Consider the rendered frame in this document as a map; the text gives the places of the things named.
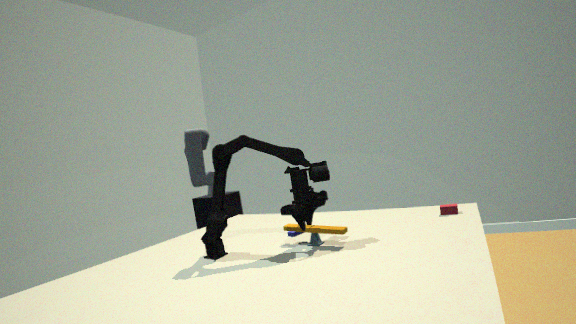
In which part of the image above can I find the yellow bar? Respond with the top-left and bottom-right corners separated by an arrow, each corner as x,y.
283,224 -> 348,235

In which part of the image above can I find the small blue block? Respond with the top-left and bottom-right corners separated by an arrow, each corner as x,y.
287,231 -> 304,237

